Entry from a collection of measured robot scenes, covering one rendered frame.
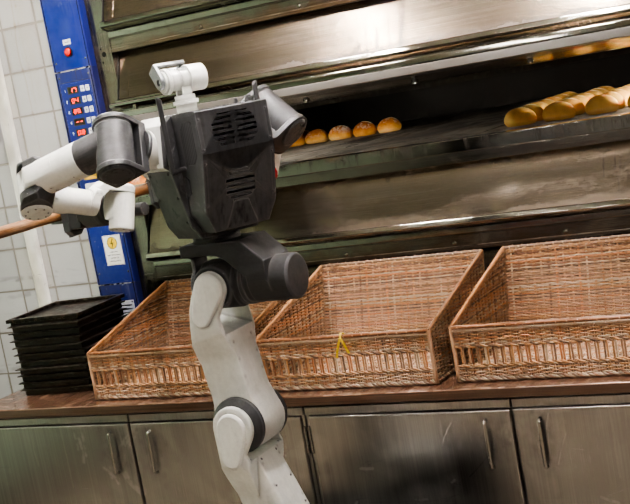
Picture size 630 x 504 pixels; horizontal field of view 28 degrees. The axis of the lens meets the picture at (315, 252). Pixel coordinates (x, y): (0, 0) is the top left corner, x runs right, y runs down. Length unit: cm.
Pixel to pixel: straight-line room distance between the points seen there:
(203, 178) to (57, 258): 171
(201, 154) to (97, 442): 132
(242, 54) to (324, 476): 136
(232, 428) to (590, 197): 122
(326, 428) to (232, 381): 45
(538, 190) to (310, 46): 83
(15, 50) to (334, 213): 131
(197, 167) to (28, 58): 167
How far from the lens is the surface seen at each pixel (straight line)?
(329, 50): 384
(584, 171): 362
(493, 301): 358
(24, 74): 450
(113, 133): 295
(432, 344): 332
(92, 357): 390
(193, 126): 289
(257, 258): 298
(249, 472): 313
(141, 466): 385
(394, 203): 382
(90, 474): 398
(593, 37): 342
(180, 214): 301
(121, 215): 325
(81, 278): 449
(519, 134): 365
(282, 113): 314
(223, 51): 405
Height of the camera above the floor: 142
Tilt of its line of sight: 8 degrees down
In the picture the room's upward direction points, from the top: 10 degrees counter-clockwise
